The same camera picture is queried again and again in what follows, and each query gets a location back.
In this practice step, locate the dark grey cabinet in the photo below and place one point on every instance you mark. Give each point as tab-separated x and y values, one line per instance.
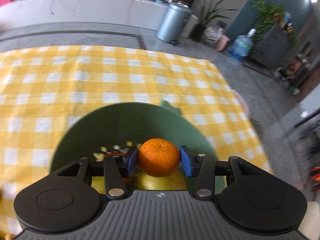
273	48

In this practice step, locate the small orange middle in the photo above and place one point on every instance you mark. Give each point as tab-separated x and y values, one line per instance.
125	180

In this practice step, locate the large orange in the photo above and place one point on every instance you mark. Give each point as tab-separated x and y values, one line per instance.
158	157

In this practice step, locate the yellow green pear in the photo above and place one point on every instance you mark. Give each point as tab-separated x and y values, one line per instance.
175	181

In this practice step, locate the blue water jug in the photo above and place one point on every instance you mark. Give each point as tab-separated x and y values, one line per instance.
242	45

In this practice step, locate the green ceramic bowl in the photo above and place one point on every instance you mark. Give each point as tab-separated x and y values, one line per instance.
120	123

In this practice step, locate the white plastic bag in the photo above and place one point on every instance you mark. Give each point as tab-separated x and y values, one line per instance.
211	36

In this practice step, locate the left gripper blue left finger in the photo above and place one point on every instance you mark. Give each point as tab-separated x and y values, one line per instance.
112	170

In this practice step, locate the potted long-leaf plant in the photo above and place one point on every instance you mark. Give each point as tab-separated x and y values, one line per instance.
206	12

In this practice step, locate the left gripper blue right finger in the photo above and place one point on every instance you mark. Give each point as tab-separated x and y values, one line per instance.
205	168

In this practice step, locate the grey metal trash bin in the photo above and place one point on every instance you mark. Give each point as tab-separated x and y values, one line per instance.
173	23

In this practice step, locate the pink stool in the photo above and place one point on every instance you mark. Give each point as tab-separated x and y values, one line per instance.
222	43

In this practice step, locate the white marble tv console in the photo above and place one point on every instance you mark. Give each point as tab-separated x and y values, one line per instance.
135	13

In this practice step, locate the trailing green pothos plant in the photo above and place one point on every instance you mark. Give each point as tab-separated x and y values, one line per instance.
268	15

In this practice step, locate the yellow white checkered tablecloth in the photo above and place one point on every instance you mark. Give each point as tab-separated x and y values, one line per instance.
47	89

